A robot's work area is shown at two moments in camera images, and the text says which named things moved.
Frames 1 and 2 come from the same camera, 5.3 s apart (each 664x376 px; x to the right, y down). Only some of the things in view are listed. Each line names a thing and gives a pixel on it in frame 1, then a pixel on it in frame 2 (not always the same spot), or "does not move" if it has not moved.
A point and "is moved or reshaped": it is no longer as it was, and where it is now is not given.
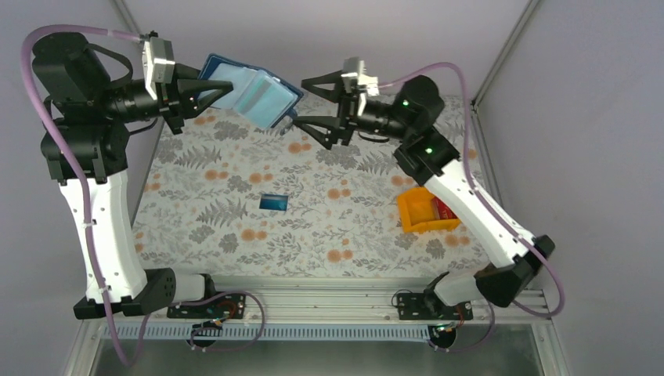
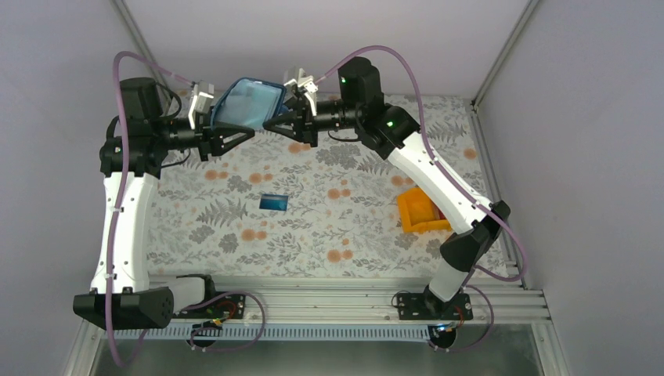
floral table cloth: x=234 y=197 does not move
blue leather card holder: x=260 y=95 is moved or reshaped
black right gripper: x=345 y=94 to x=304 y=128
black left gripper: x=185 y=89 to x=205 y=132
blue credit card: x=273 y=202 does not move
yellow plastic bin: x=418 y=215 does not move
